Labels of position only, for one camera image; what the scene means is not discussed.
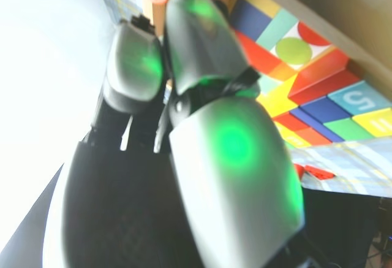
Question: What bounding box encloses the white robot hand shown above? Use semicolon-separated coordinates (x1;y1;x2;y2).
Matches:
42;0;310;268

